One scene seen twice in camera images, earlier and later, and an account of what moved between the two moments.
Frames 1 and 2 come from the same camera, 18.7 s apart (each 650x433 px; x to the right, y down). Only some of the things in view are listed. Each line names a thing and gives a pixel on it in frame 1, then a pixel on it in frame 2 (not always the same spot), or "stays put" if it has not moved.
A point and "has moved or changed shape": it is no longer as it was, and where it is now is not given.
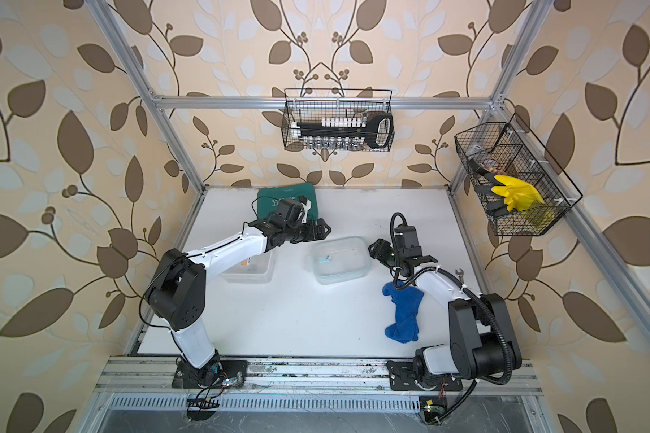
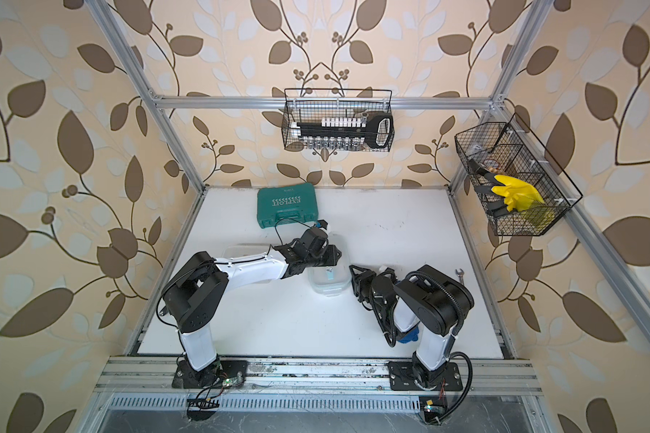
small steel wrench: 460,274 stays put
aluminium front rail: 154,376 stays put
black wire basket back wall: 338,120 stays put
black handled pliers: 497,207 stays put
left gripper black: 320,234 → 332,255
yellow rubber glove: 519,195 stays put
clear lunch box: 340,260 has moved or changed shape
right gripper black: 382,246 → 361,280
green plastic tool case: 269,198 stays put
